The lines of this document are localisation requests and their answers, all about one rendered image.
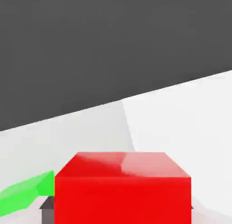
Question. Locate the small green cube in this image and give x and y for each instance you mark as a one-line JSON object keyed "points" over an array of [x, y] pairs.
{"points": [[21, 195]]}

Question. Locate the small red cube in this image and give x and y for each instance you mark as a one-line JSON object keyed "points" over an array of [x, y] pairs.
{"points": [[123, 198]]}

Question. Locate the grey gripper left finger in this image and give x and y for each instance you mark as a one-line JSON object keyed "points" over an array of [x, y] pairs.
{"points": [[48, 213]]}

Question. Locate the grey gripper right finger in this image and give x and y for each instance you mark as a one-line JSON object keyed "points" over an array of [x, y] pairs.
{"points": [[201, 215]]}

